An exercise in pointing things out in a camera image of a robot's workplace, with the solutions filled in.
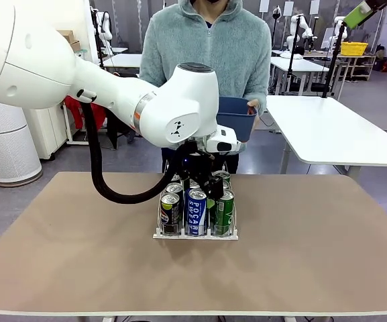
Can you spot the dark green beverage can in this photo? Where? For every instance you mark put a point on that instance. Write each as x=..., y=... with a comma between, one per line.
x=226, y=185
x=222, y=174

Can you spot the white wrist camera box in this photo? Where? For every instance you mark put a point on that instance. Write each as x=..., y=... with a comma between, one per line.
x=223, y=142

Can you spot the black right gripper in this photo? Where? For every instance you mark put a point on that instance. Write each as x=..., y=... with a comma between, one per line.
x=379, y=3

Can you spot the large white table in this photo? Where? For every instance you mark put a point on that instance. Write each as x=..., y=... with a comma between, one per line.
x=327, y=131

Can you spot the wooden shelf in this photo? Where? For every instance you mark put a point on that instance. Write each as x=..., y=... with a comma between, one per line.
x=364, y=67

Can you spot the red fire extinguisher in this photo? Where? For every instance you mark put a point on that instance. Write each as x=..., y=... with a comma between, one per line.
x=383, y=65

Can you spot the bright green beverage can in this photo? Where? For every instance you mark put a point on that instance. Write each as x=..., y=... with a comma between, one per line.
x=226, y=214

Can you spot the white air purifier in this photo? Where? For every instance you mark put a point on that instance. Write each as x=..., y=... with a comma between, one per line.
x=5, y=147

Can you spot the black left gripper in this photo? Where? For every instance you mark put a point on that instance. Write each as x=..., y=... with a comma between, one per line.
x=196, y=164

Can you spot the black tripod pole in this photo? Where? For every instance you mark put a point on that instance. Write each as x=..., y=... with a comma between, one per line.
x=292, y=57
x=334, y=60

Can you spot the black face mask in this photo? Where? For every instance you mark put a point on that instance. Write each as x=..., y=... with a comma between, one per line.
x=217, y=1

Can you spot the small white box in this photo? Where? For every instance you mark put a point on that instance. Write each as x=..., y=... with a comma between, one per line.
x=81, y=56

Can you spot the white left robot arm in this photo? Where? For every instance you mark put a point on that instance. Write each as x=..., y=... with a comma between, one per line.
x=112, y=94

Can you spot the person's left forearm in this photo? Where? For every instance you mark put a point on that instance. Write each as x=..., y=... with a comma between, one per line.
x=263, y=100

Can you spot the orange jacket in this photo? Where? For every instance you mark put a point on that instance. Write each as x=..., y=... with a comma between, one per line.
x=79, y=114

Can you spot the cardboard box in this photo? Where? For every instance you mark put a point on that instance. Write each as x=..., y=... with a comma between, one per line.
x=66, y=35
x=75, y=46

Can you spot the yellow crate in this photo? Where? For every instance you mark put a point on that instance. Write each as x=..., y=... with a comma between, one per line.
x=354, y=48

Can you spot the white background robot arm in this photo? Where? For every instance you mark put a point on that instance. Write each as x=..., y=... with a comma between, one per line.
x=106, y=30
x=295, y=30
x=335, y=37

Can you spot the red and black jacket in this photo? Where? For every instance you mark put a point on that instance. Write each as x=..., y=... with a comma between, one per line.
x=119, y=131

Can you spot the blue plastic bin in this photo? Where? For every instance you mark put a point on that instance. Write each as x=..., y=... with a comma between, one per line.
x=238, y=124

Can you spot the blue Pocari Sweat can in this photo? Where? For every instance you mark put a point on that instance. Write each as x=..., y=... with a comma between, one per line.
x=196, y=214

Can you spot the person in teal fleece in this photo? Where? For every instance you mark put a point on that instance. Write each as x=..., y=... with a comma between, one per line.
x=213, y=43

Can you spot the black Pepsi logo can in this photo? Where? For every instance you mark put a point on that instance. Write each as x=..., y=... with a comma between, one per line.
x=170, y=218

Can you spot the white background table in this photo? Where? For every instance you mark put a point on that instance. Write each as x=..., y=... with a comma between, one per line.
x=297, y=65
x=122, y=62

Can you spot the black trousers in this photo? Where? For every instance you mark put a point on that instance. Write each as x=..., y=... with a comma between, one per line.
x=231, y=164

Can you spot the person's left hand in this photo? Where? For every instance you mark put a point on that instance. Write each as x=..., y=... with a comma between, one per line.
x=256, y=105

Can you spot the white wall paper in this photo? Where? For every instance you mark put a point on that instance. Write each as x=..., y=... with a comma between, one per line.
x=288, y=8
x=314, y=7
x=264, y=6

